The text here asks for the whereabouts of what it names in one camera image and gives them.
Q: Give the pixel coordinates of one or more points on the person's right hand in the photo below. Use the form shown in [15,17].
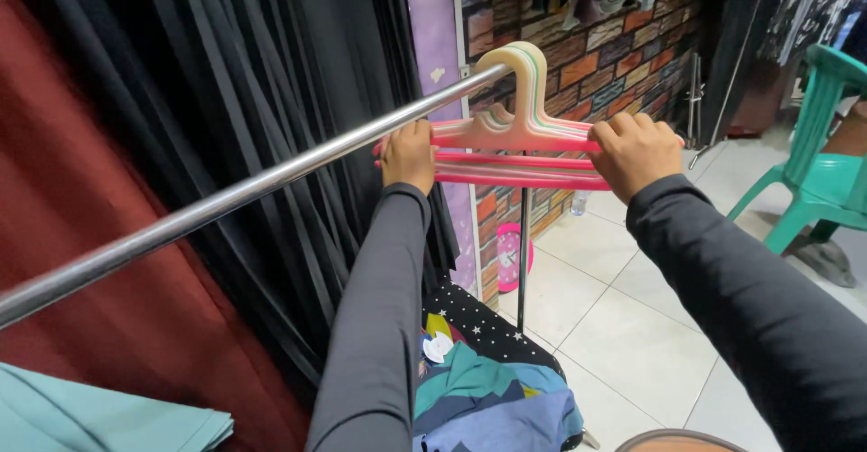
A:
[637,154]

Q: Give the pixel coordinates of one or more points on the person's left hand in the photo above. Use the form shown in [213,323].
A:
[408,157]

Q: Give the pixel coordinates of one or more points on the person's right fingers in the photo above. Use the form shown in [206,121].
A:
[630,127]

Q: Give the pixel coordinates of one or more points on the person's left fingers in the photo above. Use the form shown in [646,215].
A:
[406,131]

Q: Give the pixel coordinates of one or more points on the bunch of pastel plastic hangers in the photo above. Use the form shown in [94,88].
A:
[521,133]

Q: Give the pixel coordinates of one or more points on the purple door panel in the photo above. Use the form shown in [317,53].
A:
[440,100]

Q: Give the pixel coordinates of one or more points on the chrome stand legs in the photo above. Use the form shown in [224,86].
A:
[697,106]

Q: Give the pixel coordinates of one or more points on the clear plastic bottle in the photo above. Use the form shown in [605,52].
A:
[579,203]

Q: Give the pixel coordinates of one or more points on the black pleated garment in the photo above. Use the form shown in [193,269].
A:
[271,133]

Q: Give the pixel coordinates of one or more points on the pink round clock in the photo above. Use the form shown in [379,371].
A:
[509,257]

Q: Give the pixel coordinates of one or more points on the green plastic chair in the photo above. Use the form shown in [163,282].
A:
[823,154]

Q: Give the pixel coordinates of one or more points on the pile of patterned clothes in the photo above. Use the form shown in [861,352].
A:
[494,384]

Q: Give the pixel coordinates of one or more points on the brown round stool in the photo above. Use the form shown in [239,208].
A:
[677,441]

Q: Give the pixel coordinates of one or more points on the dark red fabric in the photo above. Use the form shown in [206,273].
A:
[88,201]

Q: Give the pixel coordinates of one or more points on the light teal folded cloth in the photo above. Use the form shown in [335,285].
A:
[101,415]

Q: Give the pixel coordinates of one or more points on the chrome clothes rack rail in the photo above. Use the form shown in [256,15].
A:
[223,201]

